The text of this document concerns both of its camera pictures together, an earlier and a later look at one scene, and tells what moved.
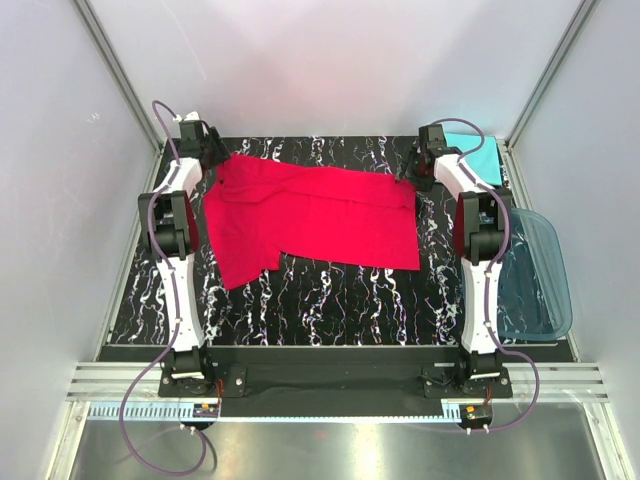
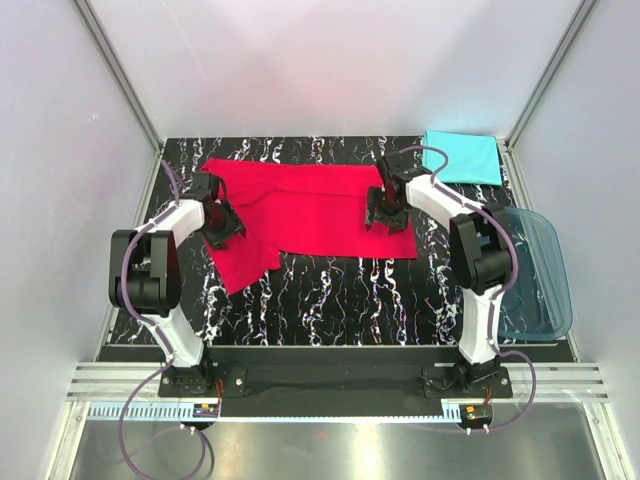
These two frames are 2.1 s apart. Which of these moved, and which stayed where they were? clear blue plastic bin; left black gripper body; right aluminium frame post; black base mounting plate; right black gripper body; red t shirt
Moved: left black gripper body; right black gripper body
Stayed: clear blue plastic bin; black base mounting plate; right aluminium frame post; red t shirt
